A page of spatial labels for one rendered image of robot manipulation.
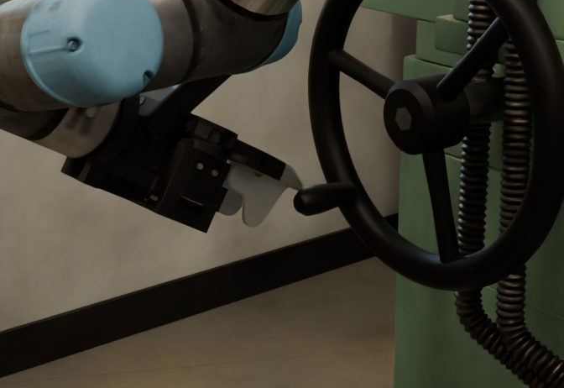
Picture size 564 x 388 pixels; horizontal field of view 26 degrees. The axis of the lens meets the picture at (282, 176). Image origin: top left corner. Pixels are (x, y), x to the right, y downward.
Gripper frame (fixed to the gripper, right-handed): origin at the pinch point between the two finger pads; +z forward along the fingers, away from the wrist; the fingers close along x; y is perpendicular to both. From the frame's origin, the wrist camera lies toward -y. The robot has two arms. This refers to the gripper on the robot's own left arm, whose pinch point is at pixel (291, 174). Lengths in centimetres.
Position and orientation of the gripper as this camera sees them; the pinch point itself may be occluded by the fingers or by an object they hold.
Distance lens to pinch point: 103.7
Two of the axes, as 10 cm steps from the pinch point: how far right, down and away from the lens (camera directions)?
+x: 6.0, 2.4, -7.6
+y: -4.0, 9.2, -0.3
